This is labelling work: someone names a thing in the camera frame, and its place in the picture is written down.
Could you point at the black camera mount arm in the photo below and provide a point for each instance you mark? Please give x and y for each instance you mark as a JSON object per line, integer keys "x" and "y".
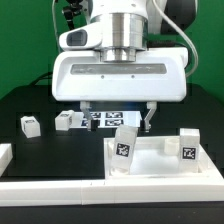
{"x": 73, "y": 9}

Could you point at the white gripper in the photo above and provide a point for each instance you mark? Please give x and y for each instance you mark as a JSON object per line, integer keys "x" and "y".
{"x": 157, "y": 74}

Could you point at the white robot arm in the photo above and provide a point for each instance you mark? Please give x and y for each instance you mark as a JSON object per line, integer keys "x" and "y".
{"x": 129, "y": 50}

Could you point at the white fiducial marker sheet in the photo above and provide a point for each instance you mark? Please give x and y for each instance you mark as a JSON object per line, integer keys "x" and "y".
{"x": 108, "y": 119}

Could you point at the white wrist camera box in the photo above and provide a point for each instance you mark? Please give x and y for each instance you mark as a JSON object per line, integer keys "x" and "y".
{"x": 79, "y": 39}

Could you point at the white U-shaped obstacle fence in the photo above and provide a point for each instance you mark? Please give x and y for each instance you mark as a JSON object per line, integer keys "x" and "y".
{"x": 109, "y": 191}

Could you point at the white square table top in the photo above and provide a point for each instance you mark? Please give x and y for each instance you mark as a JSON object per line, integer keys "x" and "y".
{"x": 158, "y": 157}

